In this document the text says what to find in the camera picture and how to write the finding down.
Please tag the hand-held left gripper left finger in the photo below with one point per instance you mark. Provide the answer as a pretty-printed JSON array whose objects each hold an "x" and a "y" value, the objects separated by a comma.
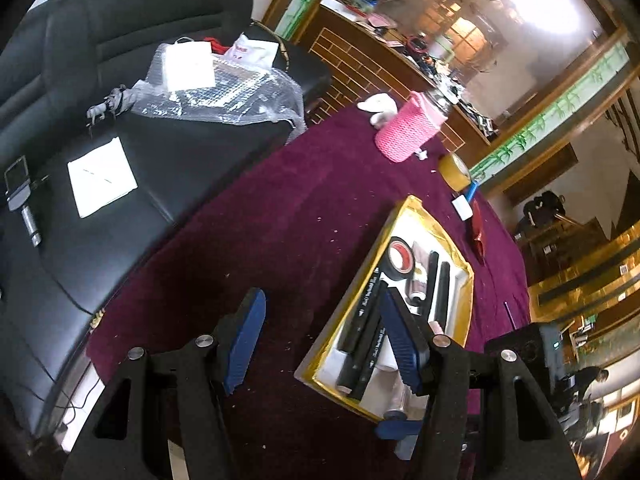
[{"x": 245, "y": 340}]

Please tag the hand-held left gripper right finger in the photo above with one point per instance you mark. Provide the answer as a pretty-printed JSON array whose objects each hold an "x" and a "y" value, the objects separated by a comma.
[{"x": 402, "y": 337}]

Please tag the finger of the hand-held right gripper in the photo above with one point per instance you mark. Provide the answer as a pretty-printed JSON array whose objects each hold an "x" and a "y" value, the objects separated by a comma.
[
  {"x": 400, "y": 430},
  {"x": 409, "y": 447}
]

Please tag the black marker white script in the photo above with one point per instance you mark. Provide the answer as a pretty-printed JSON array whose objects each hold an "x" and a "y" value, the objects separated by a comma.
[{"x": 362, "y": 315}]

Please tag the black marker teal tip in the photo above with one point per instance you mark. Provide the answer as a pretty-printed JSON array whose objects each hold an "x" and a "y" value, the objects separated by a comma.
[{"x": 432, "y": 285}]

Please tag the small pinkish tube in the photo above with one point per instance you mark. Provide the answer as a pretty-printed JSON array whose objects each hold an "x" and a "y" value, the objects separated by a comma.
[{"x": 420, "y": 270}]

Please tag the white tray gold rim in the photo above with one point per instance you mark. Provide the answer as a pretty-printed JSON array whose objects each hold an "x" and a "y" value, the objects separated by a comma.
[{"x": 452, "y": 280}]

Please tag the black tape roll red core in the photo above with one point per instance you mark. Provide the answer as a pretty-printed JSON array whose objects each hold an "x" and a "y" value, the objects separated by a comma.
[{"x": 401, "y": 260}]

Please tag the dark blue pen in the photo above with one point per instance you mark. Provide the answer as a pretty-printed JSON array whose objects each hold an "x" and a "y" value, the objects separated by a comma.
[{"x": 510, "y": 316}]

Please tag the gold cabinet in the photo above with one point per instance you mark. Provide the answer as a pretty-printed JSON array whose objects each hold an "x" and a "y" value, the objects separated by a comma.
[{"x": 585, "y": 280}]

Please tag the red foil packet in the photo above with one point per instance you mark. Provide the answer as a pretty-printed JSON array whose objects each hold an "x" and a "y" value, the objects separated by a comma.
[{"x": 479, "y": 235}]

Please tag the yellow tape roll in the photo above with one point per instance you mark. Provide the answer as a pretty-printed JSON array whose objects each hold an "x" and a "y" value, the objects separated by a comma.
[{"x": 455, "y": 172}]

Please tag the pink knitted cup sleeve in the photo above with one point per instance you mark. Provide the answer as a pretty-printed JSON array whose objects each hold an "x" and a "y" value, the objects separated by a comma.
[{"x": 407, "y": 127}]

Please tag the white paper sheet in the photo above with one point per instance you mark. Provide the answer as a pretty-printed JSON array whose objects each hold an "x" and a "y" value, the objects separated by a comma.
[{"x": 102, "y": 177}]

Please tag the white plush toy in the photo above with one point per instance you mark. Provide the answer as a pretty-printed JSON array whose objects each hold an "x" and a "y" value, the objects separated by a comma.
[{"x": 377, "y": 110}]

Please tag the bubble wrap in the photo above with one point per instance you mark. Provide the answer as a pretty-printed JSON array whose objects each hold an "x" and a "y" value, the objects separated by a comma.
[{"x": 240, "y": 95}]

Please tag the grey folded umbrella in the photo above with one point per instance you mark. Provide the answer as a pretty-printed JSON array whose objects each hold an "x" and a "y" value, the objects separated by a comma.
[{"x": 115, "y": 105}]

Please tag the wooden counter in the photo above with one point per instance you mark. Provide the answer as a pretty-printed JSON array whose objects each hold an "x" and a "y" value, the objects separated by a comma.
[{"x": 360, "y": 70}]

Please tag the grey handheld device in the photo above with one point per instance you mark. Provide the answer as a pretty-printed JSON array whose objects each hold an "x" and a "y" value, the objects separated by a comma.
[{"x": 20, "y": 185}]

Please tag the pile of counter clutter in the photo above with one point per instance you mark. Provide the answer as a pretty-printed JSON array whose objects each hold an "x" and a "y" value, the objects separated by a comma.
[{"x": 425, "y": 50}]

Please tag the white bag red print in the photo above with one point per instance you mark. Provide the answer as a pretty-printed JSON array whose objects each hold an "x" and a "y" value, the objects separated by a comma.
[{"x": 252, "y": 50}]

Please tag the red cloth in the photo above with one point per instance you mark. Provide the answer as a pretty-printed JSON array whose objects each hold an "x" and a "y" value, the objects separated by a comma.
[{"x": 212, "y": 45}]

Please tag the black sofa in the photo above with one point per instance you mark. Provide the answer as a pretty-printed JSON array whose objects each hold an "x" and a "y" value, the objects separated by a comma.
[{"x": 100, "y": 35}]

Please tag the bamboo wall panel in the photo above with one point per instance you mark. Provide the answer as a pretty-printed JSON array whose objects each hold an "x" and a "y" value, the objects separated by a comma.
[
  {"x": 550, "y": 115},
  {"x": 305, "y": 0}
]

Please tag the large wall mirror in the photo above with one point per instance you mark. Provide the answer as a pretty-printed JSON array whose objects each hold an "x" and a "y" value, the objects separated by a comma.
[{"x": 500, "y": 20}]

